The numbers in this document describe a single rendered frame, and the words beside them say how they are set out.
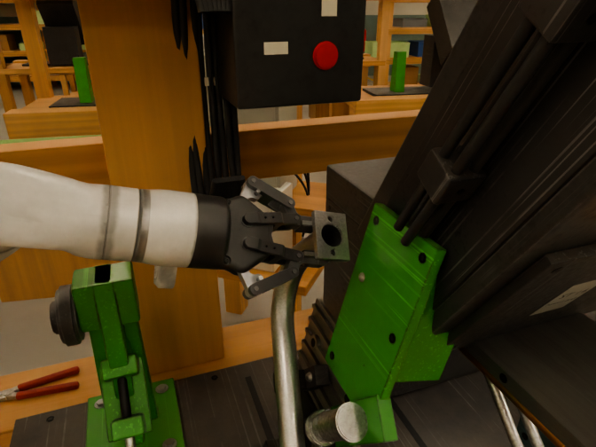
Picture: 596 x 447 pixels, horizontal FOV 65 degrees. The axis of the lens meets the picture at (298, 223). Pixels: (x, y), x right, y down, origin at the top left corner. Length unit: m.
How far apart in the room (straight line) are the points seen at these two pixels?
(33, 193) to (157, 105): 0.30
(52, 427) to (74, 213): 0.47
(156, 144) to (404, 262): 0.40
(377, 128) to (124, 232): 0.58
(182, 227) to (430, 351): 0.28
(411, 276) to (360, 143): 0.48
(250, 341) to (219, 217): 0.51
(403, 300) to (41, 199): 0.33
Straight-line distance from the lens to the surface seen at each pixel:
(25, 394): 0.93
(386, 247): 0.49
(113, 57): 0.67
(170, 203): 0.45
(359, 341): 0.53
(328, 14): 0.62
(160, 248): 0.44
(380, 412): 0.50
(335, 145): 0.87
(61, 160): 0.80
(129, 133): 0.69
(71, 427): 0.83
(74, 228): 0.43
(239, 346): 0.92
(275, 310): 0.60
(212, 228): 0.45
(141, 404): 0.69
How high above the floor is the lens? 1.47
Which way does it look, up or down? 25 degrees down
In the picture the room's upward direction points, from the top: straight up
